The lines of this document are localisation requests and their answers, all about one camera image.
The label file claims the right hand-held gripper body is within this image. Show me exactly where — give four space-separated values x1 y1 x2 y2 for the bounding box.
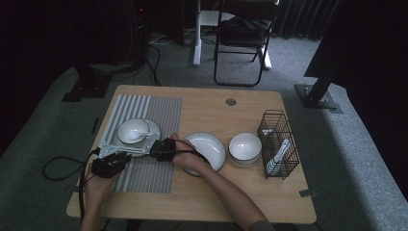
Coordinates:
145 138 177 163

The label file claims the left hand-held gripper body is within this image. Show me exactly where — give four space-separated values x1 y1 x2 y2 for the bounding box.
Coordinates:
90 144 125 179

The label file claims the white chopstick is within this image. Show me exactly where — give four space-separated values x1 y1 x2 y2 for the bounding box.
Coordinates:
110 148 152 156
110 144 152 152

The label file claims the white plate dark rim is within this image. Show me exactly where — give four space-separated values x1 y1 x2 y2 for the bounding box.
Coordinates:
182 132 227 177
113 118 162 158

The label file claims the white ceramic spoon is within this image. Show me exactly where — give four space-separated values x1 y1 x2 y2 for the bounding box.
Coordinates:
266 138 293 175
126 129 153 142

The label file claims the white bowl dark rim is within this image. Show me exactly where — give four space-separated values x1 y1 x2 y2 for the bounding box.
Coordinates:
116 118 151 145
228 132 263 163
231 156 261 167

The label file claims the black wire basket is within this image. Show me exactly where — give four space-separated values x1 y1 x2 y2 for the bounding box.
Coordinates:
257 109 301 180

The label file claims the person's left hand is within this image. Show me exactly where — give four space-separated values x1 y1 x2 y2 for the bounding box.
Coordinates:
84 169 118 205

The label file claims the person's right hand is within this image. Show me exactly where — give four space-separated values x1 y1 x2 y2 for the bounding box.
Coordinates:
169 133 210 176

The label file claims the grey striped placemat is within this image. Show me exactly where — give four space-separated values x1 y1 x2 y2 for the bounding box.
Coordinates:
80 94 183 194

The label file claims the black stand base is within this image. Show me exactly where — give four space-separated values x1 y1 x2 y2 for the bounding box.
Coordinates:
62 62 114 103

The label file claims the dark equipment rack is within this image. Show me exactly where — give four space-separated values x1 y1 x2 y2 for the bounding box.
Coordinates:
128 0 152 65

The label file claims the dark cloth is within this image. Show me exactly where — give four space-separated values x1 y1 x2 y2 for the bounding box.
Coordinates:
220 15 272 46

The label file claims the black folding chair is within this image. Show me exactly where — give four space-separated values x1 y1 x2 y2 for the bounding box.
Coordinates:
213 0 281 88

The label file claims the dark curtain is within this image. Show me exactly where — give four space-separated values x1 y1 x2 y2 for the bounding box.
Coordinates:
272 0 342 41

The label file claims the right hand-held gripper cable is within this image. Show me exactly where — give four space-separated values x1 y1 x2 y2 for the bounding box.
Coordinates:
160 139 213 167

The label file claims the hand-held gripper cable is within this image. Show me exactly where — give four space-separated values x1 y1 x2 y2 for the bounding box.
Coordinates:
78 146 101 225
160 139 213 167

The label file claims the left hand-held gripper cable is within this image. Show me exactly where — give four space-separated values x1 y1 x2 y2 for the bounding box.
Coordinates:
78 146 101 225

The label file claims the black looped cable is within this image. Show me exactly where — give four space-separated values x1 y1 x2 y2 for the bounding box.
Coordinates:
42 156 86 181

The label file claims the black floor cable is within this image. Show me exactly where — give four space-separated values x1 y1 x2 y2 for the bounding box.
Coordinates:
145 44 163 87

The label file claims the white floor cable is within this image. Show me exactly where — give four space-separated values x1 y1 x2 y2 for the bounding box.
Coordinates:
148 33 176 46

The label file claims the black stand with base plate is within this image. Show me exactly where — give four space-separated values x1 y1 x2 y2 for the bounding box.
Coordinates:
294 73 344 114

